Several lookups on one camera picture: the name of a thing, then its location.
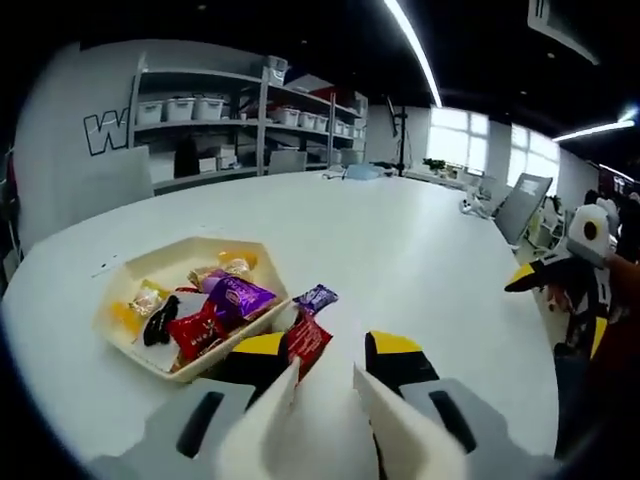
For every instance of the green potted plant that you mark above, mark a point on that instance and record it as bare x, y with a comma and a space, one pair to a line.
435, 165

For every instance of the pale chair backrest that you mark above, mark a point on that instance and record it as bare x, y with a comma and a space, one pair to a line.
287, 162
120, 172

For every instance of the bright window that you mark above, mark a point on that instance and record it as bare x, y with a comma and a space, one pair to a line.
450, 135

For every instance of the black bag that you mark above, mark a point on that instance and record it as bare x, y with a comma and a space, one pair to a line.
186, 160

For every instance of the small white device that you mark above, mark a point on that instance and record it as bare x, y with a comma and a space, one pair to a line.
475, 207

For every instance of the purple and brown food packet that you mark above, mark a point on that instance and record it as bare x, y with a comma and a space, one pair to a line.
240, 300

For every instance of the white ceiling air vent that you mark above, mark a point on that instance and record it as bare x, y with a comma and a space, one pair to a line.
555, 20

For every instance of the translucent storage box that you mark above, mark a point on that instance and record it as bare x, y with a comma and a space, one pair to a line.
276, 67

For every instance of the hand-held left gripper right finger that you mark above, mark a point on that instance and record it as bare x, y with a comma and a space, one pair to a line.
480, 425

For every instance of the row of white storage bins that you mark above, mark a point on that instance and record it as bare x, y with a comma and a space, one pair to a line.
180, 107

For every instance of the white food tongs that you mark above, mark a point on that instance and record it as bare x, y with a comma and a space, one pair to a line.
265, 440

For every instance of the person in red shirt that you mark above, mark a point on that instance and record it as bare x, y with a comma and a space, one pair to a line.
620, 380

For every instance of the small black candy packet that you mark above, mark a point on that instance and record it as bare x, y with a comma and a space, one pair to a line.
157, 322

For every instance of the cream paper food container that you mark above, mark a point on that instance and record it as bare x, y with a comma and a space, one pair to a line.
150, 260

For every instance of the black tripod stand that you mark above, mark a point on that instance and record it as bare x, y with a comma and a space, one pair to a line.
401, 145

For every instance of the small red candy packet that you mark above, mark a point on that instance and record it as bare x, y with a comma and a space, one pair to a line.
307, 342

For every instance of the purple foil food packet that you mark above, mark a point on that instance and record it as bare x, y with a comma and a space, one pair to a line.
200, 277

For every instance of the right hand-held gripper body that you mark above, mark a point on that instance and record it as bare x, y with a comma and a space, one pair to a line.
580, 245

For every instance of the small purple candy packet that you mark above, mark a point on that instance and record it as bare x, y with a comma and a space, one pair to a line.
315, 299

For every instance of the red and blue sheet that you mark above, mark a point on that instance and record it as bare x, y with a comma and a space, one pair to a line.
320, 92

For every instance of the ceiling light strip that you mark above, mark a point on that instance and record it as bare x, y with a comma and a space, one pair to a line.
595, 131
415, 50

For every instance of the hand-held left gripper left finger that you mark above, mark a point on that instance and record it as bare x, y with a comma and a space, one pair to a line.
165, 425

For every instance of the grey metal shelving unit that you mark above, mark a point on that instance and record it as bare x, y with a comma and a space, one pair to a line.
262, 125

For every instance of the person's right hand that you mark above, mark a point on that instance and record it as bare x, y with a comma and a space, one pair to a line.
555, 299

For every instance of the pale blue box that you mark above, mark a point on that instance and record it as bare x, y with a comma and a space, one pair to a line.
362, 172

